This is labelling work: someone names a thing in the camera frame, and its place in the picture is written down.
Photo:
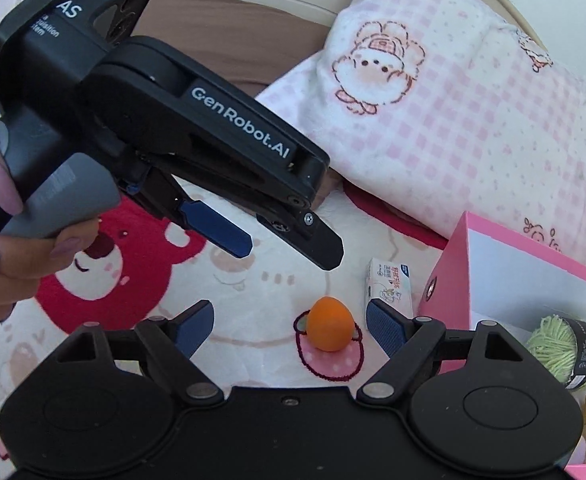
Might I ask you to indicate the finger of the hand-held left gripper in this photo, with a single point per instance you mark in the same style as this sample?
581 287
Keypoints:
323 245
218 227

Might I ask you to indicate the brown pillow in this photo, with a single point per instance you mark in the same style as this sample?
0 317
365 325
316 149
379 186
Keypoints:
233 35

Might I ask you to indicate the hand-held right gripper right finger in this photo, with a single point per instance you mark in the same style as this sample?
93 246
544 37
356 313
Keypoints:
385 330

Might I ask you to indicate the printed blanket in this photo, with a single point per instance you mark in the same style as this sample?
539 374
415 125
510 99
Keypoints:
253 300

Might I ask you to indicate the person's left hand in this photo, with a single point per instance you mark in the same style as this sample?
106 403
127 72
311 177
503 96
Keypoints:
18 260

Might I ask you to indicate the white pink tissue pack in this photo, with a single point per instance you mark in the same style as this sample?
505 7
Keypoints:
390 277

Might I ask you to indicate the orange ball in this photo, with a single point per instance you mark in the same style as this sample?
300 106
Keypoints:
329 326

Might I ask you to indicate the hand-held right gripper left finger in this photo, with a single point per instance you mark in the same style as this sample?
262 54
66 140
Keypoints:
195 325

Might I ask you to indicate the green yarn ball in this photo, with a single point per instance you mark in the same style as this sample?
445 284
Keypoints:
558 347

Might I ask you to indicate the pink checked pillow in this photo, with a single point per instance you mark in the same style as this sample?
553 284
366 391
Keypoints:
453 100

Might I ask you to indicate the pink cardboard box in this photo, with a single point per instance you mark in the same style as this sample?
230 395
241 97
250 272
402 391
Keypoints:
450 265

